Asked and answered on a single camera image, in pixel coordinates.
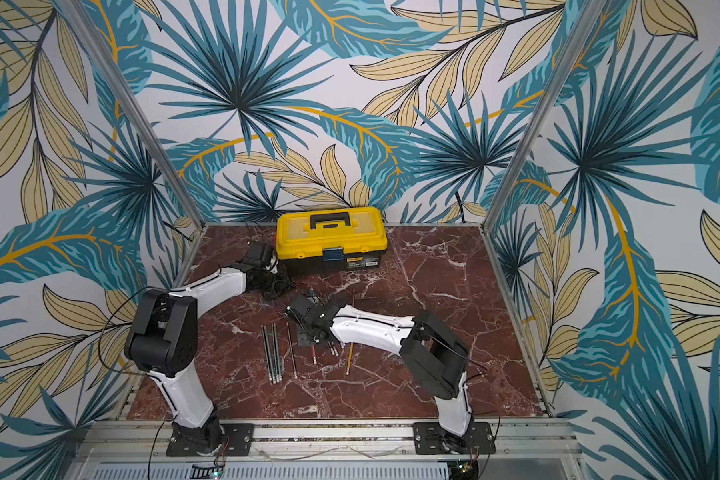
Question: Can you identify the dark blue capped pencil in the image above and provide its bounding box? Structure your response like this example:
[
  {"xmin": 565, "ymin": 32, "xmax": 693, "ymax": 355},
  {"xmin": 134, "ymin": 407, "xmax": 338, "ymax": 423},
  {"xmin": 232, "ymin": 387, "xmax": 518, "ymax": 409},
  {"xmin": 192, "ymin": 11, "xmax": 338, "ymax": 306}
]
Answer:
[{"xmin": 286, "ymin": 327, "xmax": 298, "ymax": 379}]

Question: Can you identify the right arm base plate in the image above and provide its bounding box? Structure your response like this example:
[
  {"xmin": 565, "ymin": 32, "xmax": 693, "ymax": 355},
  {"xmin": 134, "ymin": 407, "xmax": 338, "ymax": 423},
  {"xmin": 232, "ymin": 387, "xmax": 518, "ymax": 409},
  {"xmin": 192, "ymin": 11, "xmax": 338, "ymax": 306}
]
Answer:
[{"xmin": 412, "ymin": 421, "xmax": 496, "ymax": 455}]

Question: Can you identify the green pencil with eraser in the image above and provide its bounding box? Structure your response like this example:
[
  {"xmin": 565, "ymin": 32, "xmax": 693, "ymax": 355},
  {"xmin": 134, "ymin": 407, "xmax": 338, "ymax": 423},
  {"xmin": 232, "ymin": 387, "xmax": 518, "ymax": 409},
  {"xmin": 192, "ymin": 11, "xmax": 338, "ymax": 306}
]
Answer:
[{"xmin": 274, "ymin": 333, "xmax": 284, "ymax": 383}]

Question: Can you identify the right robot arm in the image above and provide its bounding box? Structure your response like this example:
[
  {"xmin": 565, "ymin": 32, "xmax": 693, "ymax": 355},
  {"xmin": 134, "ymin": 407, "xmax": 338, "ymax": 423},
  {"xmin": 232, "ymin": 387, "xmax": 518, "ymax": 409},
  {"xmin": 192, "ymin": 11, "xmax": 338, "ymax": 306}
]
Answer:
[{"xmin": 286, "ymin": 295, "xmax": 474, "ymax": 442}]

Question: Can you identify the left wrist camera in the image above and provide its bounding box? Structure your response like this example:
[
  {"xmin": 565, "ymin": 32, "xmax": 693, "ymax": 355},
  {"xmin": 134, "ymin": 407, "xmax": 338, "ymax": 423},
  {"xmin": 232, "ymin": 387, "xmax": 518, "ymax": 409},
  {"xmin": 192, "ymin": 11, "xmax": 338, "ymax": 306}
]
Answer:
[{"xmin": 240, "ymin": 241, "xmax": 277, "ymax": 270}]

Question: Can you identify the aluminium front rail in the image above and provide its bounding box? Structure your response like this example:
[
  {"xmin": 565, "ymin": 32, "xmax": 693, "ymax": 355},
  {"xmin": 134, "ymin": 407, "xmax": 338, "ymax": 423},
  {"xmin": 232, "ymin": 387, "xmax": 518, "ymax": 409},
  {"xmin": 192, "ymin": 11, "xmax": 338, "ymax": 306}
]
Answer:
[{"xmin": 73, "ymin": 417, "xmax": 584, "ymax": 463}]

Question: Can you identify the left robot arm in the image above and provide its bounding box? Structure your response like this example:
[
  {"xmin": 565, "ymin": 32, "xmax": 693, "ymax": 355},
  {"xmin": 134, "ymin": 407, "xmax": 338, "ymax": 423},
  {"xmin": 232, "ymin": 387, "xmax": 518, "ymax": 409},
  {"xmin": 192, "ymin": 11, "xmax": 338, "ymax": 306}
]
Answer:
[{"xmin": 124, "ymin": 263, "xmax": 291, "ymax": 455}]

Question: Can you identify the dark blue printed pencil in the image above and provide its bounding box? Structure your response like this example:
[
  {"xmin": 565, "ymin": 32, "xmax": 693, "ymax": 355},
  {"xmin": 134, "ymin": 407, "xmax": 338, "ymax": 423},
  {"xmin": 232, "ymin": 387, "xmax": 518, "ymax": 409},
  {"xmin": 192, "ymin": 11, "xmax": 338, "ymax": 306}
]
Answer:
[{"xmin": 271, "ymin": 324, "xmax": 283, "ymax": 383}]

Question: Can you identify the yellow black toolbox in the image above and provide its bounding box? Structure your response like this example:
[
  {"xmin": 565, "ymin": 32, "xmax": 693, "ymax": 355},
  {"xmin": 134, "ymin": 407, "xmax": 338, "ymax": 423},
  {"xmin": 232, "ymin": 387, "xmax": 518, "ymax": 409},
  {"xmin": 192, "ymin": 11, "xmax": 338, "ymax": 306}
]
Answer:
[{"xmin": 275, "ymin": 207, "xmax": 388, "ymax": 277}]

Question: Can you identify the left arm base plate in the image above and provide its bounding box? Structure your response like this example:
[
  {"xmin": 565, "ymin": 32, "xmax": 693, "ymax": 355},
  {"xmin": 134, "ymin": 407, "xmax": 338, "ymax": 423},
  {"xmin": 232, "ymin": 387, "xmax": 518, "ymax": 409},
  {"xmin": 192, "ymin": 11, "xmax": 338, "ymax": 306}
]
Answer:
[{"xmin": 166, "ymin": 422, "xmax": 255, "ymax": 458}]

